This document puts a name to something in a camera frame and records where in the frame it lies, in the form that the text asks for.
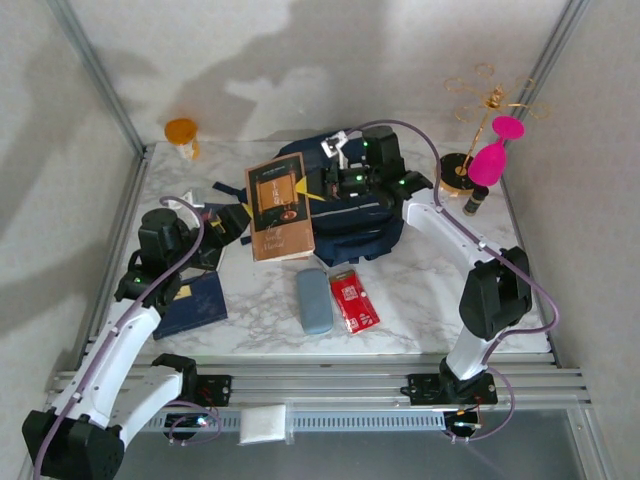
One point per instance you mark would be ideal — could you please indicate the aluminium frame post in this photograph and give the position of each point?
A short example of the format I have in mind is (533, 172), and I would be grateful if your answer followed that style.
(560, 40)
(100, 75)

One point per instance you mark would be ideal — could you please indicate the brown book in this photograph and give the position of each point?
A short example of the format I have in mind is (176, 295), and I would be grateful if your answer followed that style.
(280, 225)

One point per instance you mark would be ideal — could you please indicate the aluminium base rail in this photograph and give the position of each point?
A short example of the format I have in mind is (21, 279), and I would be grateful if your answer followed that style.
(325, 385)

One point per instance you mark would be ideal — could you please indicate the orange pill bottle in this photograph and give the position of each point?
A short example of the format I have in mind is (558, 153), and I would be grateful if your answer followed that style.
(182, 135)

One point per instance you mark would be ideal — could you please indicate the white packet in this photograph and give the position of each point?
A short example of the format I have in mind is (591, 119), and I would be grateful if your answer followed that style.
(262, 425)

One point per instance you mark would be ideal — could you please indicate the aluminium side rail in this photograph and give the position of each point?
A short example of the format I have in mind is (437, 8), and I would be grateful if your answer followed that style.
(517, 225)
(120, 225)

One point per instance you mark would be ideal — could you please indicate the pink wine glass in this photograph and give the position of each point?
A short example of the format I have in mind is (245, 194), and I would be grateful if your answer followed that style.
(487, 167)

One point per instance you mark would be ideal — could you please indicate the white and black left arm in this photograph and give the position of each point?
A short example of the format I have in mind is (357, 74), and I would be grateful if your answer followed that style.
(125, 340)

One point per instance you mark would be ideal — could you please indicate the navy book with gold emblem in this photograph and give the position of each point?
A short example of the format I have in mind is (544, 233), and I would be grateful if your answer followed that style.
(200, 310)

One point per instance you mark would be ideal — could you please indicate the grey-blue pencil case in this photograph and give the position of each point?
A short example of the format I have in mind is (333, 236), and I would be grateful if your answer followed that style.
(314, 302)

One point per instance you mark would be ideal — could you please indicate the navy blue backpack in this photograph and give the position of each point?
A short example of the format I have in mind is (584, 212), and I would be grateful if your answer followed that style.
(350, 230)

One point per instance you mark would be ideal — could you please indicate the spice bottle with dark lid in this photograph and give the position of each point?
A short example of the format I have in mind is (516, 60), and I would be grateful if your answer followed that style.
(474, 202)

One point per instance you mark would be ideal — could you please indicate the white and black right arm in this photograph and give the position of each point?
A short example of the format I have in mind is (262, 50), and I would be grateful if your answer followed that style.
(450, 230)

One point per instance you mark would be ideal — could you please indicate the red packet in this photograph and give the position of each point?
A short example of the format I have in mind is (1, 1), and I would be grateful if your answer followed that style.
(354, 302)

